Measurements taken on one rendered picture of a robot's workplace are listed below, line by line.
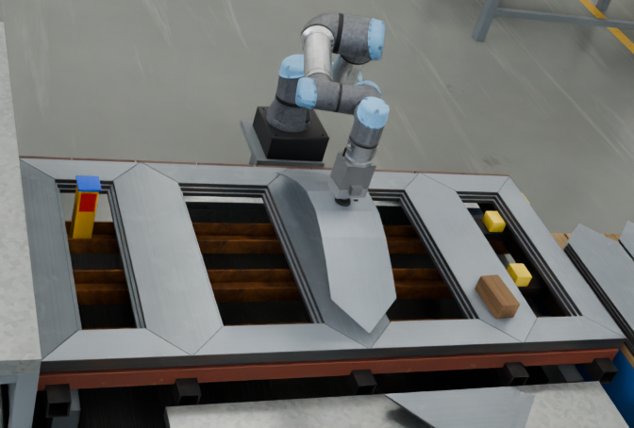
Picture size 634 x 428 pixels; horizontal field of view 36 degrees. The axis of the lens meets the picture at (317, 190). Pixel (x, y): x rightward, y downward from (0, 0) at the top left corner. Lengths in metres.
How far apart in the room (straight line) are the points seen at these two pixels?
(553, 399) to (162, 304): 1.05
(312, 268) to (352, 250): 0.16
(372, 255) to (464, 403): 0.43
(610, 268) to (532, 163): 2.21
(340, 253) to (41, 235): 0.74
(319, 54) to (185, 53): 2.62
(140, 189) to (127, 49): 2.47
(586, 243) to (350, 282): 0.95
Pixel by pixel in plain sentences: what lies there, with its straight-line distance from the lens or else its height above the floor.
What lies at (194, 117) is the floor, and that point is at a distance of 4.69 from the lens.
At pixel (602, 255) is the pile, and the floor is 0.85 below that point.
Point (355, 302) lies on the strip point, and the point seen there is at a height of 0.91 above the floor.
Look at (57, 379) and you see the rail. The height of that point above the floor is 0.79.
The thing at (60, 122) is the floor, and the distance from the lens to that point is 4.48.
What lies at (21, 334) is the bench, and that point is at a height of 1.05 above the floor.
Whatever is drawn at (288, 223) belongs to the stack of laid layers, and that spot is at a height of 0.85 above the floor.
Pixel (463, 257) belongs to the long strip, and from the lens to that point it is 2.84.
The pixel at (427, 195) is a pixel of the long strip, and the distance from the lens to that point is 3.04.
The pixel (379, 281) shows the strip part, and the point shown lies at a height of 0.94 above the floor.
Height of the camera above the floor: 2.46
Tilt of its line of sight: 34 degrees down
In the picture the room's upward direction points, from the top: 18 degrees clockwise
